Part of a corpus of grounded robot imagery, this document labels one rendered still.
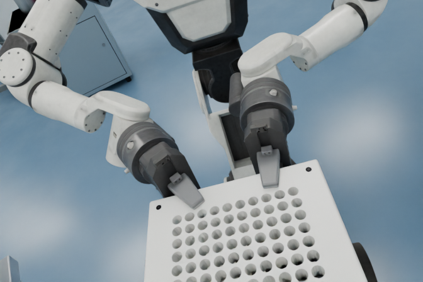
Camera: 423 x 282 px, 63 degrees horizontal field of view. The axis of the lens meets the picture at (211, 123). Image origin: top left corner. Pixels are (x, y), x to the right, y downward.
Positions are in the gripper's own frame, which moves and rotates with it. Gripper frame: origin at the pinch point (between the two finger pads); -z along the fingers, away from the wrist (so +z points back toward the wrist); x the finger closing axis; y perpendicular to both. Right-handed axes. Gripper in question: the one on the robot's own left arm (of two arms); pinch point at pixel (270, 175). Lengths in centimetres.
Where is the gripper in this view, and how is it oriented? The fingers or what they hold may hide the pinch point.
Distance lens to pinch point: 49.7
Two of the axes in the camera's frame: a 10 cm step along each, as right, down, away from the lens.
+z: 0.7, -6.7, 7.4
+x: 3.0, 7.2, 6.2
